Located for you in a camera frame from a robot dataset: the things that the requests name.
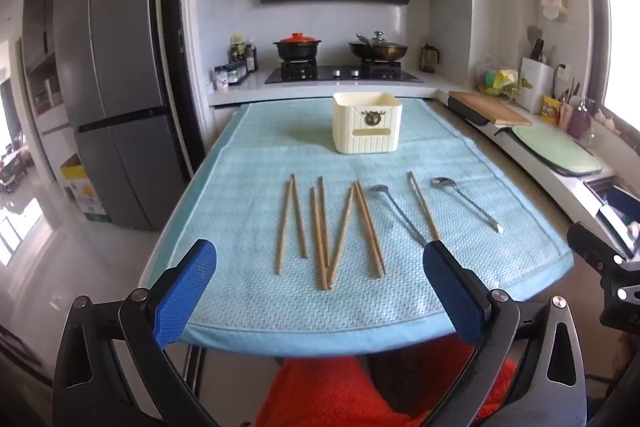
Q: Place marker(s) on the orange fleece cloth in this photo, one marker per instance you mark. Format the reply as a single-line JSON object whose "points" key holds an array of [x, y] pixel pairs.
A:
{"points": [[325, 392]]}

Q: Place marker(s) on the yellow green cardboard box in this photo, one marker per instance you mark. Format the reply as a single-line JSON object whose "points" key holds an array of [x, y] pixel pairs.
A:
{"points": [[85, 192]]}

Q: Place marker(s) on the open shelf unit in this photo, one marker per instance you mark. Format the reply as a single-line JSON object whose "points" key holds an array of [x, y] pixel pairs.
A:
{"points": [[45, 72]]}

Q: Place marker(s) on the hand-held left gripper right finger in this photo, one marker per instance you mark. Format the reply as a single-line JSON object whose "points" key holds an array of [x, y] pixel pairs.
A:
{"points": [[452, 292]]}

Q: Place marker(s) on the stainless steel spoon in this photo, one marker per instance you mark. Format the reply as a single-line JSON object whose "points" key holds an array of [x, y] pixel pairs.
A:
{"points": [[441, 182], [378, 190]]}

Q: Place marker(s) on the light blue woven mat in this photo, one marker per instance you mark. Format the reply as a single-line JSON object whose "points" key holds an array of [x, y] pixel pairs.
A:
{"points": [[240, 207]]}

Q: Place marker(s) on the dark glass press pot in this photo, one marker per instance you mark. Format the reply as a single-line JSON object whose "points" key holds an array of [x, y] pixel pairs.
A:
{"points": [[428, 58]]}

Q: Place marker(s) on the white knife block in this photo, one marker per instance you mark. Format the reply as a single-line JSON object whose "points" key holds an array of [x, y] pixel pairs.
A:
{"points": [[536, 84]]}

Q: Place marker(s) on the cream ribbed utensil holder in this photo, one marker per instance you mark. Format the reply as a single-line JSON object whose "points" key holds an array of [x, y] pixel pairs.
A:
{"points": [[350, 122]]}

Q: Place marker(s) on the black pot with red lid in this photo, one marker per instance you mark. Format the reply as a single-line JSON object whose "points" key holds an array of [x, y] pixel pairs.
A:
{"points": [[296, 47]]}

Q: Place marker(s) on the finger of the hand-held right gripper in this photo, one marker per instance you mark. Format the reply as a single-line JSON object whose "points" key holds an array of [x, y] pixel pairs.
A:
{"points": [[595, 249]]}

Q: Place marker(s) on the white kitchen counter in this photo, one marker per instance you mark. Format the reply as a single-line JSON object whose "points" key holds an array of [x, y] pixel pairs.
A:
{"points": [[260, 89]]}

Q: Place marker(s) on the black gas stove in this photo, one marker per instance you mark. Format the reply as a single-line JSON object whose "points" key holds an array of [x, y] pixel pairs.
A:
{"points": [[342, 73]]}

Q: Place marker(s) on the wooden cutting board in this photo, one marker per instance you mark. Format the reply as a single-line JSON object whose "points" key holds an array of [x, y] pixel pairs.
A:
{"points": [[492, 107]]}

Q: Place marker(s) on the yellow packet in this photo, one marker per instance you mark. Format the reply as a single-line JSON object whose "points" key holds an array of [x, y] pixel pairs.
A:
{"points": [[551, 109]]}

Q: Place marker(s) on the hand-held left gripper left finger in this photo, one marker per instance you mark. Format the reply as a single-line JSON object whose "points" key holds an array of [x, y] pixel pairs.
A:
{"points": [[185, 289]]}

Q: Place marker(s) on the yellow green plastic bag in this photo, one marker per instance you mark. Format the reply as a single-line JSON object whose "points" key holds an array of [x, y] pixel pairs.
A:
{"points": [[500, 79]]}

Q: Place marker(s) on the purple soap dispenser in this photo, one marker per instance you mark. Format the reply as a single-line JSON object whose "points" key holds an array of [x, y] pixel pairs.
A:
{"points": [[580, 122]]}

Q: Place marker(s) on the wooden chopstick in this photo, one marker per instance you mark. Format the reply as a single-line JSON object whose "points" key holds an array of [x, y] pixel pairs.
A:
{"points": [[325, 222], [372, 229], [341, 234], [317, 237], [285, 222], [426, 209], [365, 229], [299, 217], [420, 204]]}

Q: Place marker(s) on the kitchen sink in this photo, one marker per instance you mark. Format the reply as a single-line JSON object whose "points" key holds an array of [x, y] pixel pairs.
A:
{"points": [[612, 207]]}

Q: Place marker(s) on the wok with glass lid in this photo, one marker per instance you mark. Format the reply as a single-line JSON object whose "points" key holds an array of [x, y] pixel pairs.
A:
{"points": [[378, 49]]}

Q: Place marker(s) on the cluster of sauce bottles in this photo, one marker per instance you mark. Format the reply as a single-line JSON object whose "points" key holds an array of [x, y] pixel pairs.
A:
{"points": [[243, 54]]}

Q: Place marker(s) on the green cutting board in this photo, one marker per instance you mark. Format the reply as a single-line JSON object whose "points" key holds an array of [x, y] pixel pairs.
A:
{"points": [[555, 149]]}

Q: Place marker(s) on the pink utensil cup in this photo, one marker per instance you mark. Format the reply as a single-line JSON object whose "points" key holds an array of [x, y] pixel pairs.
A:
{"points": [[566, 116]]}

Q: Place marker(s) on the grey refrigerator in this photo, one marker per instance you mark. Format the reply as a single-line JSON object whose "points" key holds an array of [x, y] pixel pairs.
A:
{"points": [[125, 57]]}

